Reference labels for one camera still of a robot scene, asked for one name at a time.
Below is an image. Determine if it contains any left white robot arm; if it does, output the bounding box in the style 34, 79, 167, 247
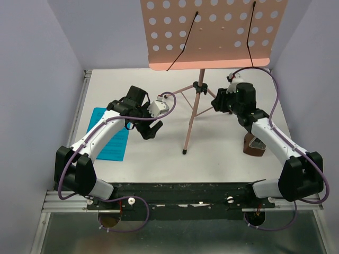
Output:
54, 86, 170, 209

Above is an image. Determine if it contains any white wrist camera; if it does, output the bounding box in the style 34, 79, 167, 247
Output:
147, 95, 170, 118
226, 73, 244, 94

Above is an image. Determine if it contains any pink music stand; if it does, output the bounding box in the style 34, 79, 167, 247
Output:
138, 0, 289, 155

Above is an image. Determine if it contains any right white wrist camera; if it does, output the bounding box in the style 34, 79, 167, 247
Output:
226, 73, 244, 94

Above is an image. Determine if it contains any aluminium frame rail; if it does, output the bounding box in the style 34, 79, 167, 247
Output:
29, 69, 93, 254

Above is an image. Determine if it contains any blue printed sheet music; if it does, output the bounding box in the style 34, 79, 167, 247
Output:
87, 107, 129, 161

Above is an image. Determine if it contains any brown wooden metronome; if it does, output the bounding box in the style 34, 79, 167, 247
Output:
243, 133, 266, 157

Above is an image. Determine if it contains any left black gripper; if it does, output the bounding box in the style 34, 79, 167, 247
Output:
131, 102, 164, 140

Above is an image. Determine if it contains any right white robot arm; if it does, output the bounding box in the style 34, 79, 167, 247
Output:
211, 82, 324, 207

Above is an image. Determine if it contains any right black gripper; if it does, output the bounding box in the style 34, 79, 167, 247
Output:
210, 87, 243, 115

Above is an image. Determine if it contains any clear plastic metronome cover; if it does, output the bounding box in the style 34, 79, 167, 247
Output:
248, 137, 266, 150

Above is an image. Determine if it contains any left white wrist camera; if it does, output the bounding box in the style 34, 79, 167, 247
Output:
147, 95, 170, 118

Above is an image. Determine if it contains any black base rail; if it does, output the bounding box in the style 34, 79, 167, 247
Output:
87, 183, 275, 221

